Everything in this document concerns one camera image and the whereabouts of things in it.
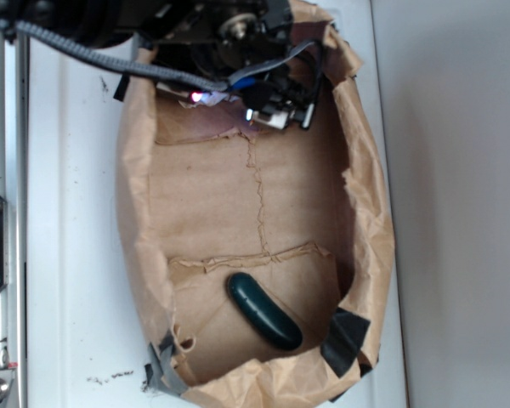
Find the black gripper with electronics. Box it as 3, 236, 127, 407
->
78, 0, 324, 131

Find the white paper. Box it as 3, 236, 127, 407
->
198, 92, 230, 106

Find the black tape front right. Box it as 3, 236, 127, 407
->
113, 75, 130, 102

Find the black tape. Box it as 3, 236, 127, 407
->
144, 331, 189, 398
320, 308, 371, 377
113, 75, 130, 102

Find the brown paper bag tray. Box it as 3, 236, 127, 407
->
116, 1, 394, 407

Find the dark green toy cucumber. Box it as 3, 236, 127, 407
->
226, 272, 303, 351

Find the black tape right side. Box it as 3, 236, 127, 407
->
320, 308, 371, 377

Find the black tape front left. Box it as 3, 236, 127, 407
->
144, 331, 189, 398

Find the white plastic lid board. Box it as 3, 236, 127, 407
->
20, 1, 405, 407

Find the grey braided cable sleeve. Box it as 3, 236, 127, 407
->
0, 17, 324, 93

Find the aluminium frame rail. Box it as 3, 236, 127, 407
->
0, 33, 29, 407

